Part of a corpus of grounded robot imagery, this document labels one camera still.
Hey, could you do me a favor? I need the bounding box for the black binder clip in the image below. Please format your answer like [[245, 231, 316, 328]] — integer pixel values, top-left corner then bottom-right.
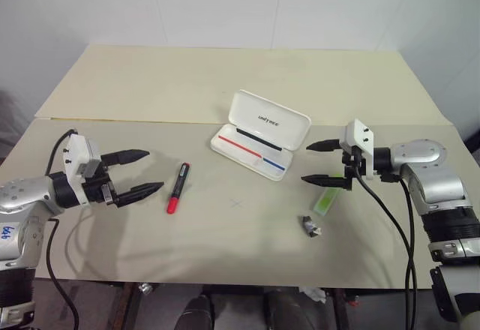
[[298, 214, 324, 239]]

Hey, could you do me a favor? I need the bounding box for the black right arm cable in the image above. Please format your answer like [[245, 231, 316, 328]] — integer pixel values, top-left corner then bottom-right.
[[353, 176, 413, 293], [397, 178, 419, 293]]

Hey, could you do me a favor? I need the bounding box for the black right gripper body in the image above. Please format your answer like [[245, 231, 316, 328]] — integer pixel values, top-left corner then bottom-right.
[[340, 144, 367, 192]]

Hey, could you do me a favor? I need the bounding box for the green translucent plastic eraser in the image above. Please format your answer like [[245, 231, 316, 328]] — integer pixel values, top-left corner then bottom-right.
[[310, 174, 344, 218]]

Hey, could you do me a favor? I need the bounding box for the black pen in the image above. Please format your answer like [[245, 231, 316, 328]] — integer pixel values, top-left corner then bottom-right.
[[235, 127, 283, 152]]

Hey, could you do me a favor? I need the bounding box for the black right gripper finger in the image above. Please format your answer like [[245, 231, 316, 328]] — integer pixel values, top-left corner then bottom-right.
[[301, 174, 347, 190], [306, 138, 341, 153]]

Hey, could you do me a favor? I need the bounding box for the white open pencil case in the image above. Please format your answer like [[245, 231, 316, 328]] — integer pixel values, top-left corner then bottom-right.
[[209, 89, 312, 183]]

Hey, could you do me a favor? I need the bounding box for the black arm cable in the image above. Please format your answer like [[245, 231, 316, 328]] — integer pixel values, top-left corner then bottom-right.
[[397, 178, 419, 293], [44, 129, 82, 330], [353, 176, 413, 293]]

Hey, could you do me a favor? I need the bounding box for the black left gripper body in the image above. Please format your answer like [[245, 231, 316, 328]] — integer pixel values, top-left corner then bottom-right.
[[82, 152, 118, 207]]

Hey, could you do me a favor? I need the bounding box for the rusty brown table frame bar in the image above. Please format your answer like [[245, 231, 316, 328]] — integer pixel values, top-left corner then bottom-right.
[[109, 283, 137, 330]]

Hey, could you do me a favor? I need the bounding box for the dark rounded shape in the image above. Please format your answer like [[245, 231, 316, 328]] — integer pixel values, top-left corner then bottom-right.
[[178, 294, 215, 330]]

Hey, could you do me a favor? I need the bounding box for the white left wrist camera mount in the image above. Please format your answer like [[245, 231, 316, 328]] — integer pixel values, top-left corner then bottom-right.
[[64, 133, 103, 206]]

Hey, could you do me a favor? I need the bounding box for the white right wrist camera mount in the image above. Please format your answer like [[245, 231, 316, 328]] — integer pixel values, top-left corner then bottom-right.
[[343, 118, 376, 180]]

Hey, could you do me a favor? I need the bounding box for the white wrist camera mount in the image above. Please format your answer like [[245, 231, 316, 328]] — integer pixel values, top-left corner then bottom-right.
[[343, 118, 376, 180], [64, 133, 103, 206]]

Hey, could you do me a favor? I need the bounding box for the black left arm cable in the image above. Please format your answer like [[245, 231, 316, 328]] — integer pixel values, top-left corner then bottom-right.
[[44, 129, 82, 330]]

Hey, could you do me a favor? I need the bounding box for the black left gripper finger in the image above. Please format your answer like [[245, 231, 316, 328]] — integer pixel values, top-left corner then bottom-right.
[[114, 181, 165, 208], [103, 148, 151, 168]]

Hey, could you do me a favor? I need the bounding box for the red and black marker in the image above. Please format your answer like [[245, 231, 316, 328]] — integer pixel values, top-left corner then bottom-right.
[[166, 162, 191, 215]]

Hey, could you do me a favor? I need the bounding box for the crumpled white paper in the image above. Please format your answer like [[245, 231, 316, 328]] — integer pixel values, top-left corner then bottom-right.
[[299, 286, 328, 305]]

